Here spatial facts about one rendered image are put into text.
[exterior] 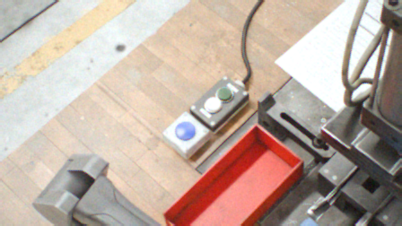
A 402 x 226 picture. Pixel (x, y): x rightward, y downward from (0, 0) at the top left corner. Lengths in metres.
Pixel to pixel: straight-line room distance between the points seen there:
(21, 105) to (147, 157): 1.27
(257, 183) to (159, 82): 0.31
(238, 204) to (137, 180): 0.20
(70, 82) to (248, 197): 1.39
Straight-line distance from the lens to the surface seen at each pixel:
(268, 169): 1.50
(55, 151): 1.58
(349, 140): 1.27
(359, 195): 1.40
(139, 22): 2.85
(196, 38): 1.67
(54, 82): 2.77
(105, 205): 1.04
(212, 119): 1.53
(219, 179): 1.49
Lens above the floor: 2.25
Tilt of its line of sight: 60 degrees down
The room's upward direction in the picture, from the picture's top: 9 degrees counter-clockwise
